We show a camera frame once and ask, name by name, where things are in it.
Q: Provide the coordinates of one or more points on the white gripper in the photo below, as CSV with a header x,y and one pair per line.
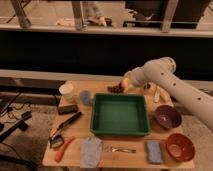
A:
x,y
128,81

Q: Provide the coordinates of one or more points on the yellow banana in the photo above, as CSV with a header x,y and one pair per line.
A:
x,y
160,94

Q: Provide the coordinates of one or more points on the dark grape bunch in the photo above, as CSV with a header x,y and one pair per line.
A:
x,y
115,89

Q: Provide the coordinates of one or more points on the blue sponge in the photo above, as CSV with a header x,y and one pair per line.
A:
x,y
154,152

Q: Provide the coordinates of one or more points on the black stand on floor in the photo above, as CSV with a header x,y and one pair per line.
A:
x,y
21,125

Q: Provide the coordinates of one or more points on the red bowl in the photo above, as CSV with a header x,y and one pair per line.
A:
x,y
180,147

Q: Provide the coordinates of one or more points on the purple bowl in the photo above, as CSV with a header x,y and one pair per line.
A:
x,y
167,116

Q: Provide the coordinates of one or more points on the white paper cup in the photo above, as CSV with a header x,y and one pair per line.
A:
x,y
67,91

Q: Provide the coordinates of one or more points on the silver fork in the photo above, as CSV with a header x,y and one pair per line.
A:
x,y
119,149

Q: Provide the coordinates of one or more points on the black handled spatula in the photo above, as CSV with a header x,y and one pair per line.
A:
x,y
56,139

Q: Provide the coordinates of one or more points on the green plastic bin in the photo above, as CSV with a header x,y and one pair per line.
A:
x,y
120,114

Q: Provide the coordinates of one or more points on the grey folded cloth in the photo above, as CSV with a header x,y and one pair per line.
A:
x,y
90,152

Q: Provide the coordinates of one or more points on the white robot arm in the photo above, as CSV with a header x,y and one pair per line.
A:
x,y
161,72

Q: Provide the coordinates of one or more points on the black rectangular block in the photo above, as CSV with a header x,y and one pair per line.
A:
x,y
67,109

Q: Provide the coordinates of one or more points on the orange carrot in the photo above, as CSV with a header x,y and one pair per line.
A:
x,y
62,149

